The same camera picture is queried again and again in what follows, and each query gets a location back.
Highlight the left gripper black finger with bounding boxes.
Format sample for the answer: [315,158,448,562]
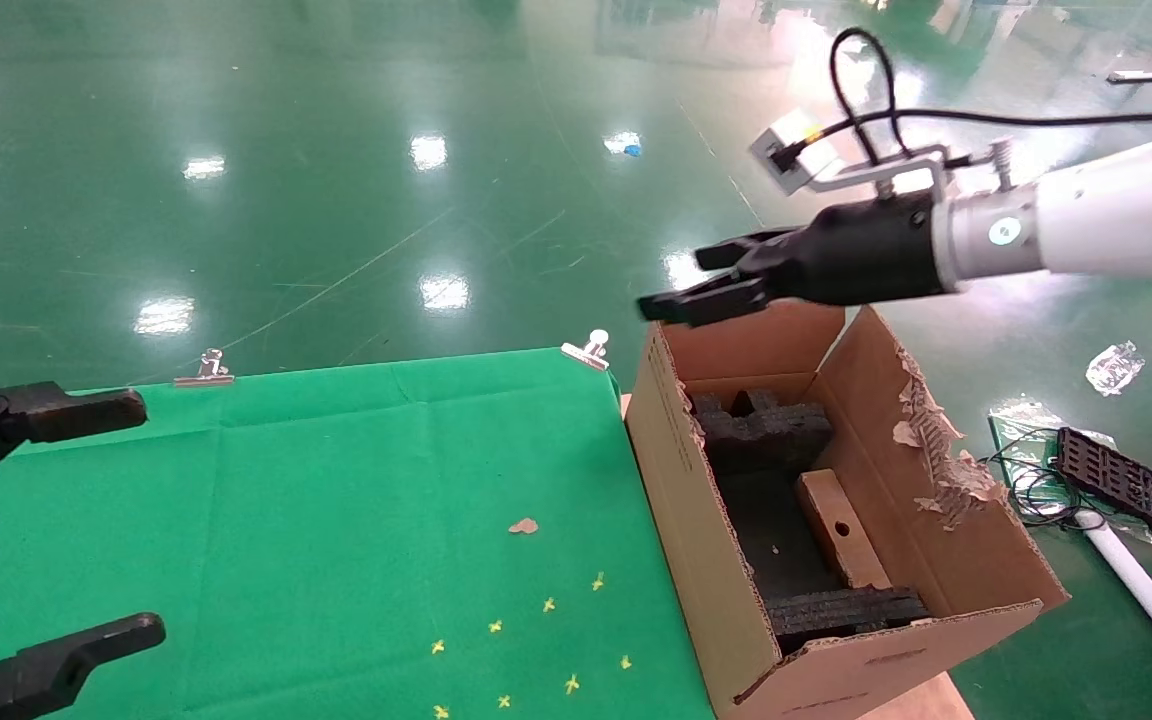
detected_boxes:
[0,376,150,513]
[0,613,168,720]

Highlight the silver camera mounting bracket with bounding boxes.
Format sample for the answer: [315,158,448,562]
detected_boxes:
[808,140,1022,201]

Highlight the black braided cable loop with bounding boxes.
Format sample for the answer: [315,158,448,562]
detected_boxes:
[829,27,903,166]

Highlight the silver binder clip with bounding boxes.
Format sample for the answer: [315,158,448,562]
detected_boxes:
[561,329,610,372]
[173,348,235,388]

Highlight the notched black foam block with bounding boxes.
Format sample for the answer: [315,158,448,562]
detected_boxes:
[688,388,834,476]

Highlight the green table cloth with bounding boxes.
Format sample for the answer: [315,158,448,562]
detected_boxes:
[0,347,717,720]

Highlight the black perforated grid tray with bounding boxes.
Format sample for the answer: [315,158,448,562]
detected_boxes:
[1051,427,1152,546]

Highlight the white metal stand tube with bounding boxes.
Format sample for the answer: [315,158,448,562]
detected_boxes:
[1076,510,1152,693]

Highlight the thin black cable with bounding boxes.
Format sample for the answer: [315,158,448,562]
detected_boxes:
[776,108,1152,171]

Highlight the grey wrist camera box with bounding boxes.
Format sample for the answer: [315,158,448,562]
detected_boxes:
[748,108,842,196]

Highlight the black foam bottom liner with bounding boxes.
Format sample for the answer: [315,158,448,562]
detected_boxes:
[711,465,842,606]

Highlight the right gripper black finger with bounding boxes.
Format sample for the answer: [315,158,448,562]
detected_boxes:
[636,272,775,328]
[693,228,799,272]

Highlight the large open cardboard carton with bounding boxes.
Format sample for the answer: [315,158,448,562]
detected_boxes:
[624,300,1070,720]

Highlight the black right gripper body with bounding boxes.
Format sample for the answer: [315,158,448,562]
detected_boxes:
[736,190,942,306]

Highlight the thin black wire bundle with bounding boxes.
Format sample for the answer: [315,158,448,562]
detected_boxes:
[981,430,1099,531]

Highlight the crumpled clear plastic wrap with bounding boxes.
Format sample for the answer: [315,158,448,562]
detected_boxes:
[1086,341,1145,396]

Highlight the clear plastic bag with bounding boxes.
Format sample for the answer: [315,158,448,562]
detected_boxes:
[986,398,1087,471]

